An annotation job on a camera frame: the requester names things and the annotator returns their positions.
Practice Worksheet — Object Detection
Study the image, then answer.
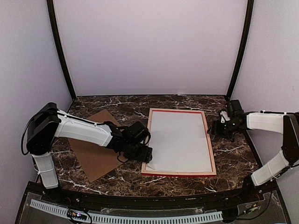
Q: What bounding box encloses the landscape photo print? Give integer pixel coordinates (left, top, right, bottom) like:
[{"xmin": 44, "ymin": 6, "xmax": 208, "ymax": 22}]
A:
[{"xmin": 146, "ymin": 111, "xmax": 213, "ymax": 173}]

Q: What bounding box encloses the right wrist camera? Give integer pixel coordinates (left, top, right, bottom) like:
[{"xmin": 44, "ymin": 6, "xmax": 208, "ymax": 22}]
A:
[{"xmin": 226, "ymin": 100, "xmax": 244, "ymax": 118}]

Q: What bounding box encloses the left black corner post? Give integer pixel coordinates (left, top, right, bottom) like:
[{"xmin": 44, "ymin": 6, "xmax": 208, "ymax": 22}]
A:
[{"xmin": 46, "ymin": 0, "xmax": 77, "ymax": 101}]

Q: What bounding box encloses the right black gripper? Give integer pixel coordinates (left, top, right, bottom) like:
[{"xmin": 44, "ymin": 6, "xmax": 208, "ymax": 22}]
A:
[{"xmin": 207, "ymin": 119, "xmax": 241, "ymax": 140}]

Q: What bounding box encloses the red wooden picture frame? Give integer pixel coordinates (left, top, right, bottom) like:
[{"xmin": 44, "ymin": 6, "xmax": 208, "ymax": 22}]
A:
[{"xmin": 141, "ymin": 107, "xmax": 217, "ymax": 178}]

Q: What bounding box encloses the right black corner post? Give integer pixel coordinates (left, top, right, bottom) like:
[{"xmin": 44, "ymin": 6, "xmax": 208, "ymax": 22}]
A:
[{"xmin": 225, "ymin": 0, "xmax": 254, "ymax": 101}]

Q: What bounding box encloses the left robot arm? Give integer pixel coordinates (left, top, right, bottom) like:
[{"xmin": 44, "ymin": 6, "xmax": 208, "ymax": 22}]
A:
[{"xmin": 21, "ymin": 102, "xmax": 152, "ymax": 203}]

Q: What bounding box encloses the brown cardboard backing board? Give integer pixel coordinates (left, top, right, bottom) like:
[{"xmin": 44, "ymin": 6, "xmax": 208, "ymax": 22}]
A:
[{"xmin": 68, "ymin": 109, "xmax": 128, "ymax": 183}]

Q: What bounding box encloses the black corner post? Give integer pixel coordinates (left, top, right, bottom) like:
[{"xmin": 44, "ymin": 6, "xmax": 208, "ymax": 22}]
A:
[
  {"xmin": 225, "ymin": 0, "xmax": 254, "ymax": 101},
  {"xmin": 46, "ymin": 0, "xmax": 77, "ymax": 101}
]

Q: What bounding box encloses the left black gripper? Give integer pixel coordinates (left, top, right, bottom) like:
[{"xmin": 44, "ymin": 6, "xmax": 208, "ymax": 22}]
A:
[{"xmin": 123, "ymin": 141, "xmax": 152, "ymax": 163}]

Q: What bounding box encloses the white slotted cable duct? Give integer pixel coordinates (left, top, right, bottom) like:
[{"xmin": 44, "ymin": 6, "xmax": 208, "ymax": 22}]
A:
[{"xmin": 30, "ymin": 199, "xmax": 223, "ymax": 224}]

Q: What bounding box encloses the black front rail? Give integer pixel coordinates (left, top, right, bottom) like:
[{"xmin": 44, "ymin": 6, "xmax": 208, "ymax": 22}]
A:
[{"xmin": 26, "ymin": 182, "xmax": 272, "ymax": 210}]

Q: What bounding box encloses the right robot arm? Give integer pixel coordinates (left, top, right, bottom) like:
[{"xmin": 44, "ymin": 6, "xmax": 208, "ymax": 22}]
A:
[{"xmin": 208, "ymin": 111, "xmax": 299, "ymax": 203}]

